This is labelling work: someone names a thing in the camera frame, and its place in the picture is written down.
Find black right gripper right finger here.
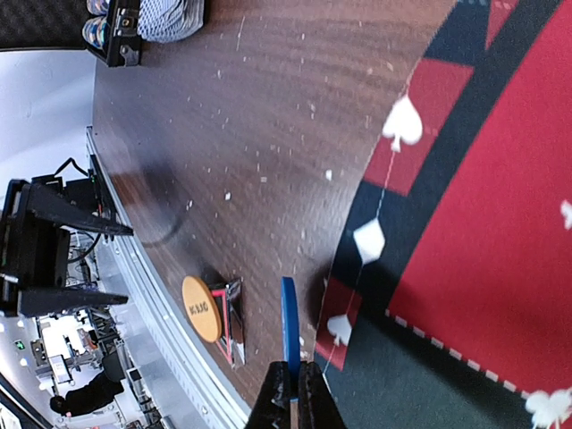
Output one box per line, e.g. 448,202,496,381
298,362,347,429

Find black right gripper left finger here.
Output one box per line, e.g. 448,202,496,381
245,361,295,429

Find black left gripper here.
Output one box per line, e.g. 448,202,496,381
1,180,133,316

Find blue small blind button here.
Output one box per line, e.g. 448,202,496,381
281,277,301,401

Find orange big blind button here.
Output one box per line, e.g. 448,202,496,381
181,276,223,343

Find black red triangular all-in marker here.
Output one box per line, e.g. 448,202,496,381
211,278,246,369

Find red black poker mat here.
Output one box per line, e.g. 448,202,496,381
315,1,571,428

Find black poker chip case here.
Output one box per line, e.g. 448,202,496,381
1,1,142,67

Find front poker chip stacks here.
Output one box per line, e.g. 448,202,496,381
82,0,110,49

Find folded blue grey cloth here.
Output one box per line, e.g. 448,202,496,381
138,0,205,43

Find aluminium front table rail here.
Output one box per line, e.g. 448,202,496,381
84,126,252,429

